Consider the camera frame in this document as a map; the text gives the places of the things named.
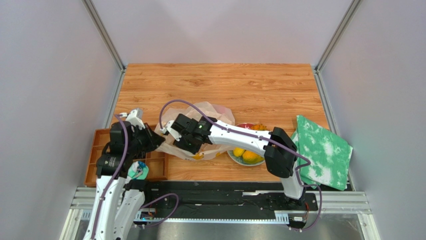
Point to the fake pineapple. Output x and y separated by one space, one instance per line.
259 127

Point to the yellow green fake mango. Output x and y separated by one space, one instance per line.
251 158

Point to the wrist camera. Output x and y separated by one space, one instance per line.
134 117
168 130

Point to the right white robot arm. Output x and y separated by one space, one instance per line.
275 147

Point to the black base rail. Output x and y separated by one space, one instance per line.
223 200

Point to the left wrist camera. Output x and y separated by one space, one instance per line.
134 117

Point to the green white tie-dye cloth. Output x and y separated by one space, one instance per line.
328 153

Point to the yellow fake fruit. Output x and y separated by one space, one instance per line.
238 152

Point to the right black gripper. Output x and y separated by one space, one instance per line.
181 142

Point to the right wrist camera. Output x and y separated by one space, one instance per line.
168 130

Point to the banana print plastic bag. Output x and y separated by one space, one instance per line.
189 118

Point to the wooden compartment tray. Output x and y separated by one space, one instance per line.
157 163

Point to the red and teal floral plate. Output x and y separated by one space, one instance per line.
239 160

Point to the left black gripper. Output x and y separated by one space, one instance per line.
154 139

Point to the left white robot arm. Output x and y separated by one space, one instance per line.
117 200

